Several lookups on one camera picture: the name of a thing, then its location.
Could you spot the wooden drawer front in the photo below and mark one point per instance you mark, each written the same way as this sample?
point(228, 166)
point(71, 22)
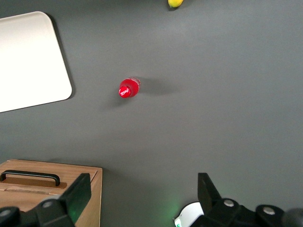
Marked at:
point(71, 175)

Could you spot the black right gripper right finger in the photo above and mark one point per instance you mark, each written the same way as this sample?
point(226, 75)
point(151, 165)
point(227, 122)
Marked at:
point(208, 196)

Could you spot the wooden drawer cabinet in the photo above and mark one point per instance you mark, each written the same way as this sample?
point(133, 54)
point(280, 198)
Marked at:
point(92, 203)

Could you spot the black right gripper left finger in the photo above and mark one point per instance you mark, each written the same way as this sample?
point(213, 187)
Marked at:
point(75, 196)

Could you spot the yellow lemon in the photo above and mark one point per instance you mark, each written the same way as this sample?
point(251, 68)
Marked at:
point(175, 2)

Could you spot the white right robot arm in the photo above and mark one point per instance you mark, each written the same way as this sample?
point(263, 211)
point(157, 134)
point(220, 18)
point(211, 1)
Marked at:
point(191, 211)

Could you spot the red coke bottle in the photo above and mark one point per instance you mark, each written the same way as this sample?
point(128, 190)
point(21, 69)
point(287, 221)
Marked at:
point(129, 88)

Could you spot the beige rectangular tray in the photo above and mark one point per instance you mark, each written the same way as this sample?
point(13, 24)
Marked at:
point(30, 61)

